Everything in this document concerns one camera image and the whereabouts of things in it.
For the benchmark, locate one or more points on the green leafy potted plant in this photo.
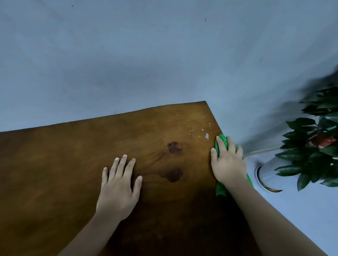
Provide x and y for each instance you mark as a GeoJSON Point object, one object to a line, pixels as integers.
{"type": "Point", "coordinates": [311, 155]}

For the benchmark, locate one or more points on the person's right hand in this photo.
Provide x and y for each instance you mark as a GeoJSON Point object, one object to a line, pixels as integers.
{"type": "Point", "coordinates": [229, 167]}

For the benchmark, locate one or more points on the white plant pot gold rim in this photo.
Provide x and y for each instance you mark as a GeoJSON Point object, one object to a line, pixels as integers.
{"type": "Point", "coordinates": [266, 171]}

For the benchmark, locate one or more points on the person's left hand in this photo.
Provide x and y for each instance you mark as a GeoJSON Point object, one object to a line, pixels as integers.
{"type": "Point", "coordinates": [116, 195]}

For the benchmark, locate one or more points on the red plant tag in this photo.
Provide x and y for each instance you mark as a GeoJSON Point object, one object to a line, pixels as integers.
{"type": "Point", "coordinates": [325, 142]}

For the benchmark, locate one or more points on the white spilled droplets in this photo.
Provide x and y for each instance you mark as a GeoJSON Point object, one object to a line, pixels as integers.
{"type": "Point", "coordinates": [207, 136]}

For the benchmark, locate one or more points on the person's left thumb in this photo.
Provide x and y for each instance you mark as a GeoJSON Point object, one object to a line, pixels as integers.
{"type": "Point", "coordinates": [137, 187]}

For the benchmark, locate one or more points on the person's left forearm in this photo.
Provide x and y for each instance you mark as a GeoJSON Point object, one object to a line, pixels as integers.
{"type": "Point", "coordinates": [87, 237]}

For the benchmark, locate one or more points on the person's left middle finger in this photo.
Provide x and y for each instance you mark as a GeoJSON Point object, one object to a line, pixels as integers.
{"type": "Point", "coordinates": [120, 168]}

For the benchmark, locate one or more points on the person's right middle finger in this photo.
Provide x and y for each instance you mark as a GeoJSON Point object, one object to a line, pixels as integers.
{"type": "Point", "coordinates": [231, 146]}

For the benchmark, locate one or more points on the person's left little finger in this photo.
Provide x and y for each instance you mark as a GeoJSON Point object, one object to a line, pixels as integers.
{"type": "Point", "coordinates": [104, 176]}

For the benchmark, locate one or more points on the person's right thumb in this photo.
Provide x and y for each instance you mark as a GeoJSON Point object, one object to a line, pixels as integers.
{"type": "Point", "coordinates": [214, 159]}

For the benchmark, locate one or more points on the person's right forearm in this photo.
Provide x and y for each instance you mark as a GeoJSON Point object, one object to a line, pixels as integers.
{"type": "Point", "coordinates": [266, 221]}

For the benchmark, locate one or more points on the green cleaning cloth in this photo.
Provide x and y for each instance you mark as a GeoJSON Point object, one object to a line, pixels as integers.
{"type": "Point", "coordinates": [221, 190]}

